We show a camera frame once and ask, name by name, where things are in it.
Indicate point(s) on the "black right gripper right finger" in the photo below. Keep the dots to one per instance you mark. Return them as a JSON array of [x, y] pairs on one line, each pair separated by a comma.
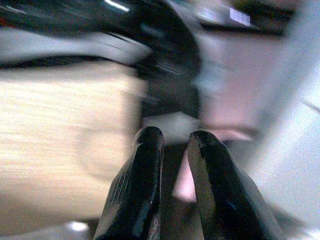
[[220, 185]]

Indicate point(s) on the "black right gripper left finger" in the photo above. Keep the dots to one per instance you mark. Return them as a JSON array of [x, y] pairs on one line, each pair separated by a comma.
[[140, 180]]

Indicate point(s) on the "white label sticker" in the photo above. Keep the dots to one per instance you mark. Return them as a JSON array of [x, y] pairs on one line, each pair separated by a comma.
[[239, 16]]

